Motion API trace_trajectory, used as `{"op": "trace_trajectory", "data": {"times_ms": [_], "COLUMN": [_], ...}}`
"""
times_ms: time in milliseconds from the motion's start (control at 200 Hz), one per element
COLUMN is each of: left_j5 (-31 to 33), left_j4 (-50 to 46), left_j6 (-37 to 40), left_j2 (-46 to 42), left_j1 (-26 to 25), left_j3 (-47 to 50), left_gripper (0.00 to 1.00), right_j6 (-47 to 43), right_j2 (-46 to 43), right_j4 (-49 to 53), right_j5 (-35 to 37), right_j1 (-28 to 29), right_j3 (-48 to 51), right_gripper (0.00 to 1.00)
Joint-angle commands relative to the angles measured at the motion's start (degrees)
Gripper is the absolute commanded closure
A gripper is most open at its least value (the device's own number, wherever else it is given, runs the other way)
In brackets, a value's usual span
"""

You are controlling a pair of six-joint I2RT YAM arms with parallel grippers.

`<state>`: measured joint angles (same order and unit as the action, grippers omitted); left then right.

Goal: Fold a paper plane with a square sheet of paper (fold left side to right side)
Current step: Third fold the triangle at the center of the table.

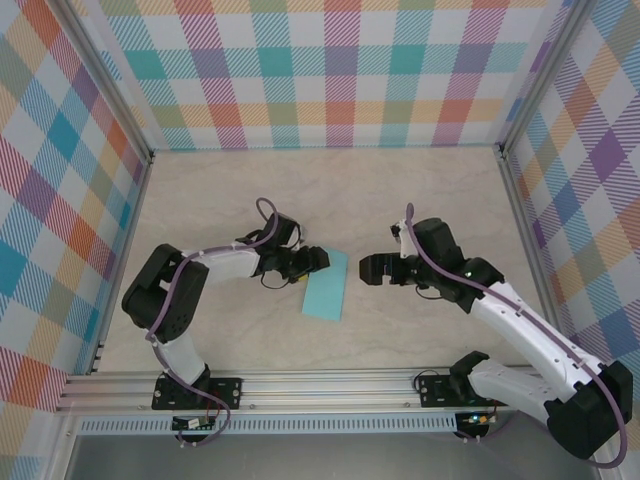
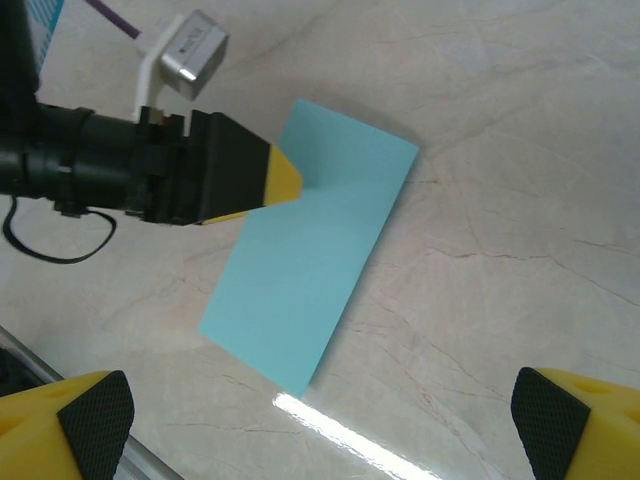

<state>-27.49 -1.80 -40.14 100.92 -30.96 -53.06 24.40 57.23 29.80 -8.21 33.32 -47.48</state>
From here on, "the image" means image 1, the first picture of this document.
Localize light blue cloth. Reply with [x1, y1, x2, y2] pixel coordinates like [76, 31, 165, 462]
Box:
[301, 247, 351, 322]

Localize grey metal panel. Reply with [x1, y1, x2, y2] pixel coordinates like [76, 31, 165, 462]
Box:
[64, 433, 601, 480]

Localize aluminium mounting rail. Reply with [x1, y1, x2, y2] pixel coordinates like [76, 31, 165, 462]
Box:
[55, 365, 610, 415]

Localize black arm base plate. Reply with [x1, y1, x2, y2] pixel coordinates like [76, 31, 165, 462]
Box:
[151, 375, 245, 412]
[416, 373, 510, 410]

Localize purple cable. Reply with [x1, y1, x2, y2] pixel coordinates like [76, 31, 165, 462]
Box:
[405, 202, 630, 469]
[144, 197, 282, 449]

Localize slotted white cable duct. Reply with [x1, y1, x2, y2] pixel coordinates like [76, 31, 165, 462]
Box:
[74, 417, 459, 437]

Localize aluminium corner post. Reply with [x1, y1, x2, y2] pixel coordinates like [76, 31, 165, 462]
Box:
[497, 0, 590, 161]
[57, 0, 155, 164]

